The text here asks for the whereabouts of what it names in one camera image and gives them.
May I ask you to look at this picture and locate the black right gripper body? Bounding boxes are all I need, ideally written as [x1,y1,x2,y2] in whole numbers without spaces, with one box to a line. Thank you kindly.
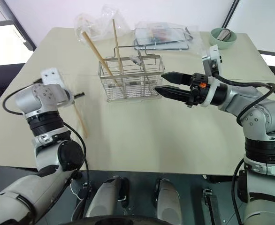
[184,73,210,108]

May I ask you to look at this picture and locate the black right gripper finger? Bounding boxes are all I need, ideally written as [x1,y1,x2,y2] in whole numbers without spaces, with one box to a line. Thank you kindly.
[154,86,191,104]
[161,72,191,86]

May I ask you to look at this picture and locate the wooden chopstick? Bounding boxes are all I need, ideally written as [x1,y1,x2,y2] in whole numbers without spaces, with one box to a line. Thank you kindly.
[82,31,119,86]
[73,102,89,138]
[112,19,123,71]

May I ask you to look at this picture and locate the clear plastic bag over rack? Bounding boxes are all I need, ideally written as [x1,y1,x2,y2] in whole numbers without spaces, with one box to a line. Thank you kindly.
[133,20,209,60]

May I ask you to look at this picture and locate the pale green bowl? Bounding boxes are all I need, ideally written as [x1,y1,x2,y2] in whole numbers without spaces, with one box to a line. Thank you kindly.
[209,27,237,50]

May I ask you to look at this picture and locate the ribbed metal cup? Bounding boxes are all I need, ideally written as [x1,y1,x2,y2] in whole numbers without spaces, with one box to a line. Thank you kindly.
[216,28,232,42]

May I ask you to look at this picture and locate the crumpled clear plastic bag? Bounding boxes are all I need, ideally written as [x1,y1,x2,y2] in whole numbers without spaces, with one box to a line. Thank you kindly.
[73,4,132,43]

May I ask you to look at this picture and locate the grey left robot leg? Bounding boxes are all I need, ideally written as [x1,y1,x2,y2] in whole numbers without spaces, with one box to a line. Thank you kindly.
[84,176,130,219]

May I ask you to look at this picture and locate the grey robot leg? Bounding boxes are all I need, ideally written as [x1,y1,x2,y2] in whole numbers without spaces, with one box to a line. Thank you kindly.
[154,178,183,225]
[84,176,130,219]

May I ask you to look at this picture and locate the grey right robot leg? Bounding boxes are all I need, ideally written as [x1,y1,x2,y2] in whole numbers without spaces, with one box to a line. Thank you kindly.
[154,178,183,225]

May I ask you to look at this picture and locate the black rounded robot torso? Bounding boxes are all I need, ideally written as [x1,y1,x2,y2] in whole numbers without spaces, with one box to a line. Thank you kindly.
[63,213,200,225]

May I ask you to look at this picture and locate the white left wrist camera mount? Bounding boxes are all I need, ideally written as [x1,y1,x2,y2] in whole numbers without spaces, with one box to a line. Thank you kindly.
[40,67,66,90]

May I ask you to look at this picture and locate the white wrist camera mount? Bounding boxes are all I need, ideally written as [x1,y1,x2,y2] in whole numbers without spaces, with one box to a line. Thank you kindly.
[40,67,66,90]
[201,45,224,108]

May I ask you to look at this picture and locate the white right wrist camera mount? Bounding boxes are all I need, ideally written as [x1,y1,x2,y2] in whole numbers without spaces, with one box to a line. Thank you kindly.
[201,45,224,108]

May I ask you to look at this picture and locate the metal wire basket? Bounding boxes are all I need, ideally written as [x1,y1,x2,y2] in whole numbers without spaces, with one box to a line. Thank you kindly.
[97,45,164,103]

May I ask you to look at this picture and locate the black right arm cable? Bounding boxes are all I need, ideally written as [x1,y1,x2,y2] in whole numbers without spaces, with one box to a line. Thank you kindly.
[212,67,275,225]

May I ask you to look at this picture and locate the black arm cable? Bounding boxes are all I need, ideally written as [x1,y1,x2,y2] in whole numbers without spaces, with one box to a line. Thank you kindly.
[212,67,275,225]
[2,81,91,211]

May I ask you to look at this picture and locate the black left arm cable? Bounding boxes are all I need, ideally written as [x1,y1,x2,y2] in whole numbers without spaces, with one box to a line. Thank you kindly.
[2,81,91,211]

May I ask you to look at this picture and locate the dark slanted frame bar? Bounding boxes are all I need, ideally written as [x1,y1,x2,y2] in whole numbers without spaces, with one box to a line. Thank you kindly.
[221,0,238,28]

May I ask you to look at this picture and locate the black metal frame post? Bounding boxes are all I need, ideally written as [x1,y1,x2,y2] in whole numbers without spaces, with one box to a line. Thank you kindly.
[0,0,37,52]

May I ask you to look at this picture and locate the black metal bracket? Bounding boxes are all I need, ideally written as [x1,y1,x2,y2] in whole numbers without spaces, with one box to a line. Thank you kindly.
[202,187,220,225]

